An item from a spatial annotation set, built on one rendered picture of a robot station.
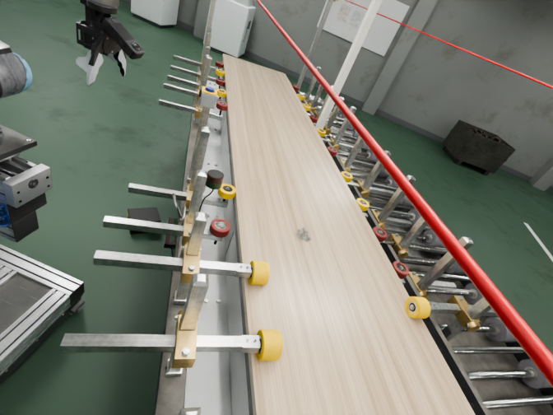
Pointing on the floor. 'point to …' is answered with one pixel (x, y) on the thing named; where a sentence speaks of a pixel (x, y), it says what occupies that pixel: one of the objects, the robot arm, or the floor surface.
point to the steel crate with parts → (476, 147)
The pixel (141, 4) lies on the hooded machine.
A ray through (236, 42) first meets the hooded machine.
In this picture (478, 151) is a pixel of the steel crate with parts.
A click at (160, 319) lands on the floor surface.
